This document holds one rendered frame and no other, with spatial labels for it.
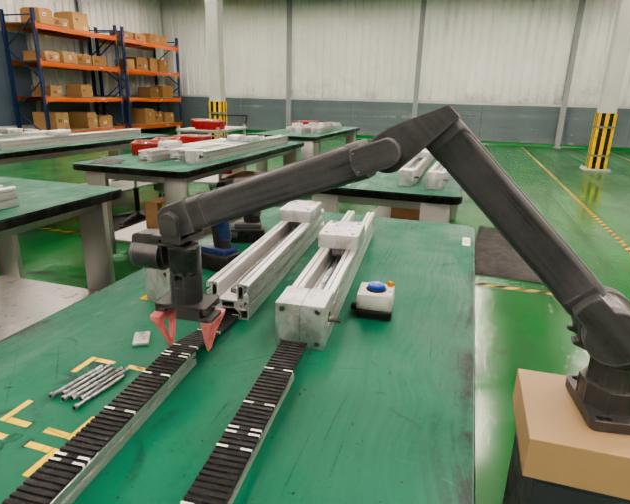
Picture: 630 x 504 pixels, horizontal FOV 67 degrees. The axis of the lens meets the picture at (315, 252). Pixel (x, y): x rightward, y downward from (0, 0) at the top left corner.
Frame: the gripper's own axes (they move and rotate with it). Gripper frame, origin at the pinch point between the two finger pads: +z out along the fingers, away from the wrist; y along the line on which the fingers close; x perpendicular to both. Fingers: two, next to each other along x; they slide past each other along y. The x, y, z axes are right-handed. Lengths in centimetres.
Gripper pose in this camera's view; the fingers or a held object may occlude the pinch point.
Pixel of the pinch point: (190, 343)
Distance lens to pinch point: 95.8
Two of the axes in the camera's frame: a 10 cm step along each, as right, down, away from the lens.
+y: -9.7, -0.9, 2.1
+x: -2.3, 3.0, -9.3
